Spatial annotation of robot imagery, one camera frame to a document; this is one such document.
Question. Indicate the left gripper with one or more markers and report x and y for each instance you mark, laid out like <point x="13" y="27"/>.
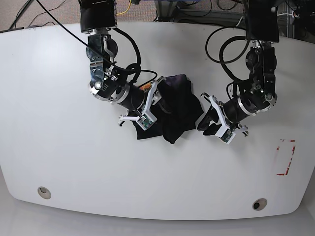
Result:
<point x="216" y="117"/>

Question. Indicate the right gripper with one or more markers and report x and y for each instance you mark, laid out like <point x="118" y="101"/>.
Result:
<point x="139" y="100"/>

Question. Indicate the black t-shirt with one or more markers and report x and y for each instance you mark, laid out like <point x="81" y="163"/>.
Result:
<point x="186" y="110"/>

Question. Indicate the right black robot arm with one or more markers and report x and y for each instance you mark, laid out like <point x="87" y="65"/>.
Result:
<point x="110" y="82"/>

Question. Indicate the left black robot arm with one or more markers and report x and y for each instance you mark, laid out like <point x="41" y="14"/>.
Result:
<point x="257" y="93"/>

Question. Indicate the red tape rectangle marker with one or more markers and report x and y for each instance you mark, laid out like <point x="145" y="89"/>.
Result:
<point x="284" y="156"/>

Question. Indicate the right table grommet hole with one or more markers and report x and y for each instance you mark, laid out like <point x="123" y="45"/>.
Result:
<point x="259" y="204"/>

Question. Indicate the table grommet hole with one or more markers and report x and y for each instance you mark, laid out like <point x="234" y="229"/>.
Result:
<point x="259" y="204"/>
<point x="44" y="193"/>

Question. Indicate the left table grommet hole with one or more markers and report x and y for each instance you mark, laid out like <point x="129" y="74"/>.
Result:
<point x="44" y="193"/>

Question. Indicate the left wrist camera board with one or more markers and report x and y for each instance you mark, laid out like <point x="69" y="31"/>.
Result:
<point x="225" y="134"/>

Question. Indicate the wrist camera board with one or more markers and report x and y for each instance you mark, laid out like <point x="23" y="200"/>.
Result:
<point x="225" y="134"/>
<point x="146" y="121"/>

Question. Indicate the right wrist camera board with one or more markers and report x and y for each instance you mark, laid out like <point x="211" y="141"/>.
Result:
<point x="146" y="121"/>

